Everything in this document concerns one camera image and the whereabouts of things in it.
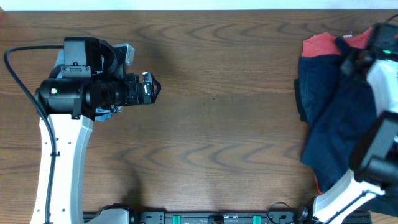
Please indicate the folded light blue jeans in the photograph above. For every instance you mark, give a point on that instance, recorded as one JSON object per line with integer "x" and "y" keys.
{"x": 104, "y": 113}

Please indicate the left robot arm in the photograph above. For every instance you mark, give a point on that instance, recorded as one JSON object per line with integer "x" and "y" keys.
{"x": 88, "y": 83}

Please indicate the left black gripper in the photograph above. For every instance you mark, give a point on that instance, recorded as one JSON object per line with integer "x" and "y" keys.
{"x": 144, "y": 97}

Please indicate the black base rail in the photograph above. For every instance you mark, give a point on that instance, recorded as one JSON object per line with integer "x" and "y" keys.
{"x": 119, "y": 213}

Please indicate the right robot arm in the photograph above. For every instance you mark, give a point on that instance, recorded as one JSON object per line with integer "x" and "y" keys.
{"x": 371, "y": 172}

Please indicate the dark navy pants pile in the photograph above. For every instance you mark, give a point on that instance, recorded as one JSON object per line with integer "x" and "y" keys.
{"x": 337, "y": 111}

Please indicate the red t-shirt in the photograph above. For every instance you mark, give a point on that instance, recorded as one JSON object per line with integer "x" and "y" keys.
{"x": 324, "y": 44}

